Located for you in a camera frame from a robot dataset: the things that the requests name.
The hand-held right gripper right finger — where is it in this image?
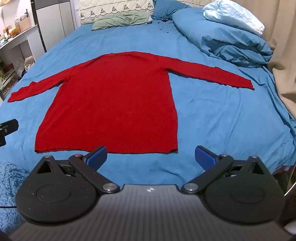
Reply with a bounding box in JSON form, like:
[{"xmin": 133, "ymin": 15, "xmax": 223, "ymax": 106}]
[{"xmin": 181, "ymin": 146, "xmax": 269, "ymax": 194}]

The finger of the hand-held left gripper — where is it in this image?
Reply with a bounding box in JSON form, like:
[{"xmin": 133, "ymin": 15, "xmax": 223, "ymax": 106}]
[{"xmin": 0, "ymin": 119, "xmax": 19, "ymax": 147}]

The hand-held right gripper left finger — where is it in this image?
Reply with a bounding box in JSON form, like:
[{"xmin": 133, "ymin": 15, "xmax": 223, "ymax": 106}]
[{"xmin": 30, "ymin": 146, "xmax": 121, "ymax": 194}]

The red knit sweater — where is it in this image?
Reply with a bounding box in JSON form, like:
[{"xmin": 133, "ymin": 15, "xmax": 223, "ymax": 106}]
[{"xmin": 8, "ymin": 51, "xmax": 255, "ymax": 154}]

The blue bed sheet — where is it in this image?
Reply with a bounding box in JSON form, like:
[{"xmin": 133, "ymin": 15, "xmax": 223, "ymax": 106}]
[{"xmin": 0, "ymin": 9, "xmax": 296, "ymax": 186}]

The fluffy blue blanket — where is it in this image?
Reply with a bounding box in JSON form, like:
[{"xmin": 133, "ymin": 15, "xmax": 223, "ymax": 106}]
[{"xmin": 0, "ymin": 161, "xmax": 31, "ymax": 241}]

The white plastic bag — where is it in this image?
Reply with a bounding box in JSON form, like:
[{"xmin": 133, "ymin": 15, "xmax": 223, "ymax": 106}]
[{"xmin": 23, "ymin": 56, "xmax": 36, "ymax": 72}]

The white desk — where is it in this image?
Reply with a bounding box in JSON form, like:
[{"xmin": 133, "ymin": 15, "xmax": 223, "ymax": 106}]
[{"xmin": 0, "ymin": 24, "xmax": 47, "ymax": 100}]

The wicker basket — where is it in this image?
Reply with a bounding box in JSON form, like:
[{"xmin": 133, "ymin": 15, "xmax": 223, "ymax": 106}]
[{"xmin": 18, "ymin": 17, "xmax": 31, "ymax": 32}]

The white wardrobe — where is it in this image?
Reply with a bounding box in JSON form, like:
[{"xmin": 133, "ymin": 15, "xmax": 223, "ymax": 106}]
[{"xmin": 30, "ymin": 0, "xmax": 80, "ymax": 55}]

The blue duvet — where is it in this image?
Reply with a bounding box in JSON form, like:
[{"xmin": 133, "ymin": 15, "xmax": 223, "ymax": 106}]
[{"xmin": 172, "ymin": 8, "xmax": 274, "ymax": 68}]

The beige curtain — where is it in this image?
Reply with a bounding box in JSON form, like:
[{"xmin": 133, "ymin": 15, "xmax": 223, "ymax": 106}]
[{"xmin": 260, "ymin": 0, "xmax": 296, "ymax": 112}]

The green folded cloth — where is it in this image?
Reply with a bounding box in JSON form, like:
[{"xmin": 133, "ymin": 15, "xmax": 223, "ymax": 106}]
[{"xmin": 92, "ymin": 12, "xmax": 152, "ymax": 31}]

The cream patterned headboard cover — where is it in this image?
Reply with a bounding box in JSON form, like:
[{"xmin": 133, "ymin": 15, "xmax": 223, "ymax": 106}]
[{"xmin": 79, "ymin": 0, "xmax": 154, "ymax": 25}]

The dark blue pillow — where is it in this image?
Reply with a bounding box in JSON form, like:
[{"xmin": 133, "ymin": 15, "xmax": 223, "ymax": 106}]
[{"xmin": 151, "ymin": 0, "xmax": 192, "ymax": 21}]

